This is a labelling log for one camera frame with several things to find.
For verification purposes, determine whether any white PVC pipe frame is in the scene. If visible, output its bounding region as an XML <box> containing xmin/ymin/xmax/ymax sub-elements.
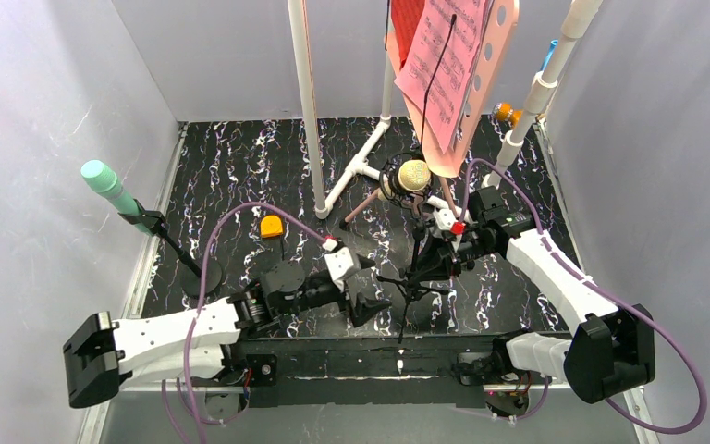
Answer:
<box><xmin>286</xmin><ymin>0</ymin><xmax>605</xmax><ymax>226</ymax></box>

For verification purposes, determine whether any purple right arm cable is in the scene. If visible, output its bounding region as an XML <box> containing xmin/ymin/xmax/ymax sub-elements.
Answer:
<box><xmin>459</xmin><ymin>159</ymin><xmax>709</xmax><ymax>437</ymax></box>

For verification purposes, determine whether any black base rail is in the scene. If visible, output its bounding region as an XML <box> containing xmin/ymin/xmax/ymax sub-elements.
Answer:
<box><xmin>232</xmin><ymin>330</ymin><xmax>577</xmax><ymax>409</ymax></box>

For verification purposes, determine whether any red folder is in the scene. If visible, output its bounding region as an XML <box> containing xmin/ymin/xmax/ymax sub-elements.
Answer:
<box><xmin>390</xmin><ymin>0</ymin><xmax>425</xmax><ymax>68</ymax></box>

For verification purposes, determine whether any orange tape measure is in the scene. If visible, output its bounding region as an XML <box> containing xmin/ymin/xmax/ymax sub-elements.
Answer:
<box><xmin>259</xmin><ymin>215</ymin><xmax>285</xmax><ymax>239</ymax></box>

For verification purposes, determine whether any pink music stand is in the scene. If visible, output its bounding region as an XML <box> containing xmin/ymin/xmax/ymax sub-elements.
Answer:
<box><xmin>339</xmin><ymin>1</ymin><xmax>519</xmax><ymax>229</ymax></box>

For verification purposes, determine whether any pink sheet music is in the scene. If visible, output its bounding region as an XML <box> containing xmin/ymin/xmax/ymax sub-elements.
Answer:
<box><xmin>395</xmin><ymin>0</ymin><xmax>491</xmax><ymax>152</ymax></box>

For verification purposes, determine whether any orange microphone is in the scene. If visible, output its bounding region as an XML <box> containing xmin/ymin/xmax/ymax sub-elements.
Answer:
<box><xmin>493</xmin><ymin>102</ymin><xmax>523</xmax><ymax>128</ymax></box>

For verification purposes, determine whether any blue tube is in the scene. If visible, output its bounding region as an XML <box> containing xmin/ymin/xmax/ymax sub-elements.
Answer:
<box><xmin>540</xmin><ymin>39</ymin><xmax>558</xmax><ymax>71</ymax></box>

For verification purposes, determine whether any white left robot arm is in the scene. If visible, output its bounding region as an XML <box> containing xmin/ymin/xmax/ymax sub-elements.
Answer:
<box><xmin>62</xmin><ymin>248</ymin><xmax>391</xmax><ymax>409</ymax></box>

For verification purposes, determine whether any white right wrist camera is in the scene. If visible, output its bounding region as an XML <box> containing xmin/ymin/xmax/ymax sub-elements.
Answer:
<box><xmin>432</xmin><ymin>209</ymin><xmax>466</xmax><ymax>236</ymax></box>

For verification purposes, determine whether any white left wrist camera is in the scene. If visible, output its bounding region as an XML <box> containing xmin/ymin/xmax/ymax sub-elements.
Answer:
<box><xmin>323</xmin><ymin>236</ymin><xmax>362</xmax><ymax>287</ymax></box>

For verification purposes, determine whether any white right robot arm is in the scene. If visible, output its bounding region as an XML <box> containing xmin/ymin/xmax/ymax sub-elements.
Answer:
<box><xmin>407</xmin><ymin>188</ymin><xmax>655</xmax><ymax>403</ymax></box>

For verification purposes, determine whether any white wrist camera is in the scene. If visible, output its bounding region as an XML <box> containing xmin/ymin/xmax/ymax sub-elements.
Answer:
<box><xmin>432</xmin><ymin>209</ymin><xmax>466</xmax><ymax>236</ymax></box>
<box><xmin>323</xmin><ymin>236</ymin><xmax>362</xmax><ymax>287</ymax></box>

